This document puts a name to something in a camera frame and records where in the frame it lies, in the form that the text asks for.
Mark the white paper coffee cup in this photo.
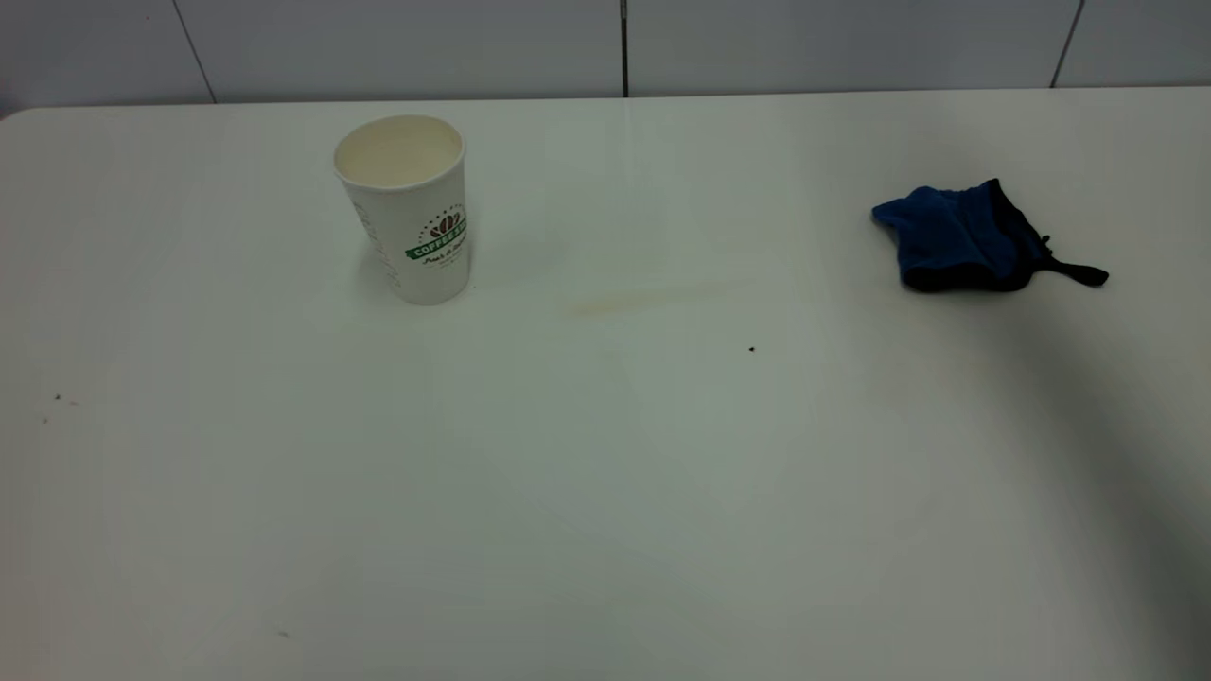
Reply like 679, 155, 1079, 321
333, 114, 471, 306

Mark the blue black cleaning cloth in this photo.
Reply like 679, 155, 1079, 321
871, 178, 1110, 293

